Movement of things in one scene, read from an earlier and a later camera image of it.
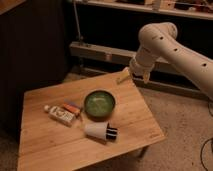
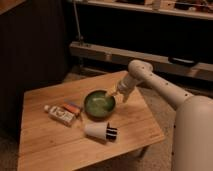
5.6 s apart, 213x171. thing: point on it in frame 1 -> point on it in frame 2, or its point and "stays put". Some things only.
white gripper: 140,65 -> 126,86
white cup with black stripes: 101,130 stays put
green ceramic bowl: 99,105 stays put
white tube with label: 60,114 stays put
